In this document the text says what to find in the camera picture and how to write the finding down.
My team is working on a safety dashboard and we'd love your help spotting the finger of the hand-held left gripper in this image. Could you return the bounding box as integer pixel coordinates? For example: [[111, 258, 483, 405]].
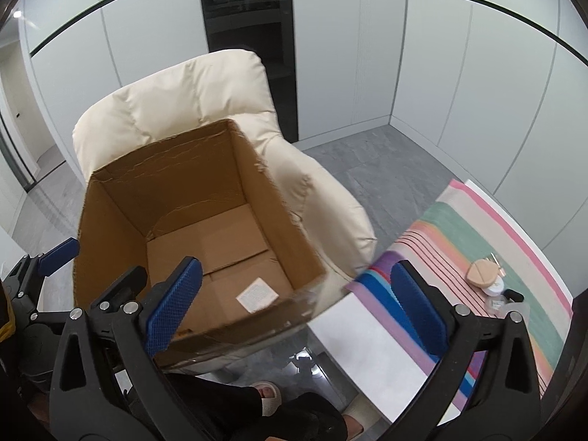
[[89, 266, 148, 317], [9, 238, 80, 299]]

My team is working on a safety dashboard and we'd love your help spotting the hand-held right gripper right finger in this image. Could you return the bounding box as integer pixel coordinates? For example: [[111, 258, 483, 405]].
[[390, 259, 545, 441]]

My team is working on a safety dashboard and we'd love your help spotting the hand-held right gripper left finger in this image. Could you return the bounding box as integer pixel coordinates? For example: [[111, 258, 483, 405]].
[[48, 257, 204, 441]]

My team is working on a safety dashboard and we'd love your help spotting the brown cardboard box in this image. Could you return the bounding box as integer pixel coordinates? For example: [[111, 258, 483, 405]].
[[73, 118, 328, 373]]

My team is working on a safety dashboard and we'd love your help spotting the striped colourful cloth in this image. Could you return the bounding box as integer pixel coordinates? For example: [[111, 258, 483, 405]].
[[344, 180, 574, 416]]

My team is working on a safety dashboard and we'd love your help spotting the small clear glass bottle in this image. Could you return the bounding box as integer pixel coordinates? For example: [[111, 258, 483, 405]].
[[486, 290, 530, 319]]

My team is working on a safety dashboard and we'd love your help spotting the cream padded armchair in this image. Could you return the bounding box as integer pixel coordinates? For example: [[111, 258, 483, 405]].
[[72, 50, 378, 281]]

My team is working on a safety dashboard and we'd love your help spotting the black shelf cabinet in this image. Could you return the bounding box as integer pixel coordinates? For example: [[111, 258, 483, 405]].
[[197, 0, 299, 143]]

